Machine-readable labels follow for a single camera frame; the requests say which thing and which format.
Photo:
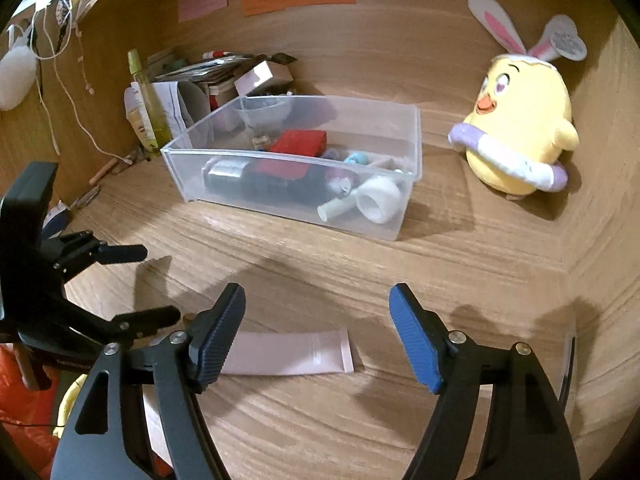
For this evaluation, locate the yellow chick plush toy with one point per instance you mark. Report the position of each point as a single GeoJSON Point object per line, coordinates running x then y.
{"type": "Point", "coordinates": [520, 125]}

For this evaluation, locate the clear plastic storage box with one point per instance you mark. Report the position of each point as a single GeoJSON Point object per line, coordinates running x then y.
{"type": "Point", "coordinates": [370, 125]}

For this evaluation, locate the white bowl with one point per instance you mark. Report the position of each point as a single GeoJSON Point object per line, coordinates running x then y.
{"type": "Point", "coordinates": [262, 112]}

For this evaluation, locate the orange cloth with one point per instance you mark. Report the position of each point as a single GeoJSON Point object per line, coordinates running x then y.
{"type": "Point", "coordinates": [25, 410]}

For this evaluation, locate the white tube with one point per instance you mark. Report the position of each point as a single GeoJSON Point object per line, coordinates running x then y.
{"type": "Point", "coordinates": [337, 208]}

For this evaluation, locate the dark green jar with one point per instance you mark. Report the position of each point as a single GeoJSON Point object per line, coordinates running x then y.
{"type": "Point", "coordinates": [225, 176]}

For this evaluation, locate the small white box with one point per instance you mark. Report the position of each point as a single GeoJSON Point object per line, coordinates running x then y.
{"type": "Point", "coordinates": [260, 77]}

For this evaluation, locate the stack of booklets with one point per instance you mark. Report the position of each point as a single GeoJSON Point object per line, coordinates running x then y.
{"type": "Point", "coordinates": [200, 67]}

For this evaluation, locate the yellow object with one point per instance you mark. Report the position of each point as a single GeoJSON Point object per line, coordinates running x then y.
{"type": "Point", "coordinates": [70, 400]}

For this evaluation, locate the yellow-green bottle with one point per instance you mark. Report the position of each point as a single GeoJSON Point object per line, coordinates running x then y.
{"type": "Point", "coordinates": [150, 110]}

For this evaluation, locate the red box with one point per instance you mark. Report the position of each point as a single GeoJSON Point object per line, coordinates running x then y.
{"type": "Point", "coordinates": [300, 142]}

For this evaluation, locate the white fluffy item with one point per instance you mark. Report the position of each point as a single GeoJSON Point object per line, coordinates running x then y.
{"type": "Point", "coordinates": [15, 75]}

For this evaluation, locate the red and white marker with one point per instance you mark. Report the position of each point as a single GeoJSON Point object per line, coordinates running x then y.
{"type": "Point", "coordinates": [217, 54]}

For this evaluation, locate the white tape roll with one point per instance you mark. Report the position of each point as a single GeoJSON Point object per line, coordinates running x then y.
{"type": "Point", "coordinates": [382, 195]}

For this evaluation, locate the teal tube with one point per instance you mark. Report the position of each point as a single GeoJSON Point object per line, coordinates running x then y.
{"type": "Point", "coordinates": [357, 158]}

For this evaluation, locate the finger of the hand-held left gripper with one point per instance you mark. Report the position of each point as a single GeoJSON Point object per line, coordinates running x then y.
{"type": "Point", "coordinates": [120, 254]}
{"type": "Point", "coordinates": [147, 320]}

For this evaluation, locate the pale pink tube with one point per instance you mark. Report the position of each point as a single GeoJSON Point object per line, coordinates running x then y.
{"type": "Point", "coordinates": [290, 355]}

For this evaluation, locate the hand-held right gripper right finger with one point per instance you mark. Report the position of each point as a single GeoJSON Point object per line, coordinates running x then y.
{"type": "Point", "coordinates": [415, 345]}

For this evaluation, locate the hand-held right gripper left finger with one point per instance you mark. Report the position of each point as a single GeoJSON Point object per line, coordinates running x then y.
{"type": "Point", "coordinates": [220, 342]}

